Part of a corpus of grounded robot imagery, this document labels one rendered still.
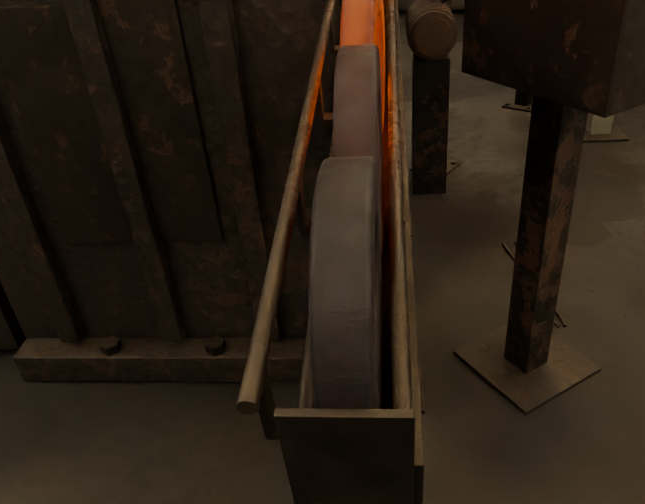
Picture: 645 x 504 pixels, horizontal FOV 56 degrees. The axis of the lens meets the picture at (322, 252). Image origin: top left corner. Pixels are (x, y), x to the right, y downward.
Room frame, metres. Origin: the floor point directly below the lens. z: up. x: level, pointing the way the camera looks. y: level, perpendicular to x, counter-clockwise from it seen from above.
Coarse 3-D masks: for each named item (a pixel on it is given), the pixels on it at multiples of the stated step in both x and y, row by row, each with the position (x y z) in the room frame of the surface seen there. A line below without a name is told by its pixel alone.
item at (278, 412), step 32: (288, 416) 0.22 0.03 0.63; (320, 416) 0.22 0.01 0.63; (352, 416) 0.22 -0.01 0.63; (384, 416) 0.21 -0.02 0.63; (288, 448) 0.22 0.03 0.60; (320, 448) 0.22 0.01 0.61; (352, 448) 0.22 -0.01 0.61; (384, 448) 0.22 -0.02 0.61; (320, 480) 0.23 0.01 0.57; (352, 480) 0.22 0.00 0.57; (384, 480) 0.22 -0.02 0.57
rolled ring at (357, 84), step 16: (352, 48) 0.49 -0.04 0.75; (368, 48) 0.49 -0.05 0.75; (336, 64) 0.47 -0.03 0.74; (352, 64) 0.47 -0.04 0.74; (368, 64) 0.46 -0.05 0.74; (336, 80) 0.45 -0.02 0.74; (352, 80) 0.45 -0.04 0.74; (368, 80) 0.45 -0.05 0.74; (336, 96) 0.44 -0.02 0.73; (352, 96) 0.44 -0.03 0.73; (368, 96) 0.43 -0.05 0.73; (336, 112) 0.43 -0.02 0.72; (352, 112) 0.43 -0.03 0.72; (368, 112) 0.43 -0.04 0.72; (336, 128) 0.42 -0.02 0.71; (352, 128) 0.42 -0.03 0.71; (368, 128) 0.42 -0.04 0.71; (336, 144) 0.42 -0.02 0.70; (352, 144) 0.41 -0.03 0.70; (368, 144) 0.41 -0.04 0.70
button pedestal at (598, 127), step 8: (592, 120) 1.92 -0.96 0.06; (600, 120) 1.91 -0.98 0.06; (608, 120) 1.91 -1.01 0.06; (592, 128) 1.91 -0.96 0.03; (600, 128) 1.91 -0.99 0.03; (608, 128) 1.91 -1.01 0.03; (616, 128) 1.95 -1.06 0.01; (584, 136) 1.91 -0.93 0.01; (592, 136) 1.90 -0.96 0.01; (600, 136) 1.90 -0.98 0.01; (608, 136) 1.89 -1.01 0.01; (616, 136) 1.88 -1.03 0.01; (624, 136) 1.88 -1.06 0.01
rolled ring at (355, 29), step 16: (352, 0) 0.63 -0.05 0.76; (368, 0) 0.63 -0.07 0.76; (352, 16) 0.62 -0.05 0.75; (368, 16) 0.61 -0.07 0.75; (352, 32) 0.60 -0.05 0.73; (368, 32) 0.60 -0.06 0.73; (384, 32) 0.75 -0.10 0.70; (384, 48) 0.74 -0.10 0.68; (384, 64) 0.74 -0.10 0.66; (384, 80) 0.73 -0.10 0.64; (384, 96) 0.73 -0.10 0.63
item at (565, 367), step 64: (512, 0) 0.84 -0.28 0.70; (576, 0) 0.75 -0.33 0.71; (640, 0) 0.71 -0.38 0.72; (512, 64) 0.84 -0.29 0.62; (576, 64) 0.74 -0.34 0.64; (640, 64) 0.72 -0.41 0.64; (576, 128) 0.86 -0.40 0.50; (512, 320) 0.88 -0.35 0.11; (512, 384) 0.81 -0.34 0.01; (576, 384) 0.80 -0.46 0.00
